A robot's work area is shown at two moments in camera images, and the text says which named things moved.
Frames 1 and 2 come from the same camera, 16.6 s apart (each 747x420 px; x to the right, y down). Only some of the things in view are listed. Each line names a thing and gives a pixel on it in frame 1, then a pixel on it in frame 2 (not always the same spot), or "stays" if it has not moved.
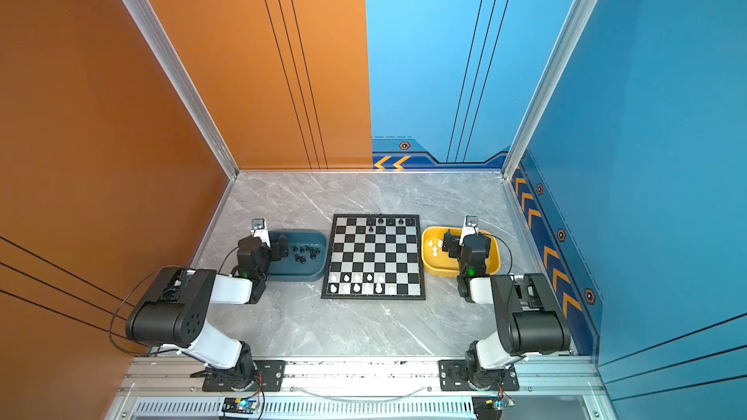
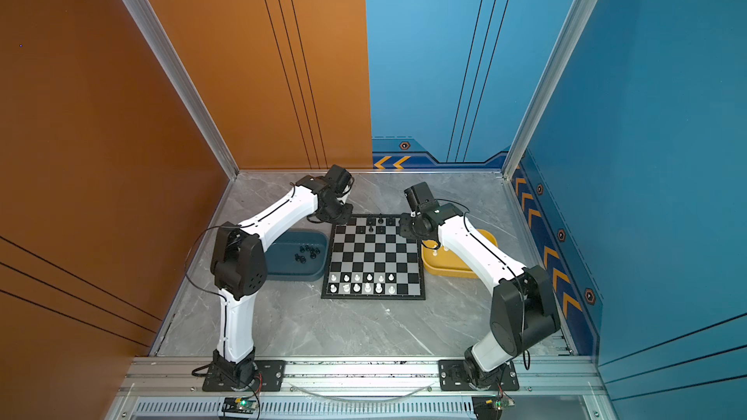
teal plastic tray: [306, 261] stays
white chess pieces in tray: [435, 247] stays
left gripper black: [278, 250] -> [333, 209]
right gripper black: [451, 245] -> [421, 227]
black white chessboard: [374, 257] stays
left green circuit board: [240, 404] stays
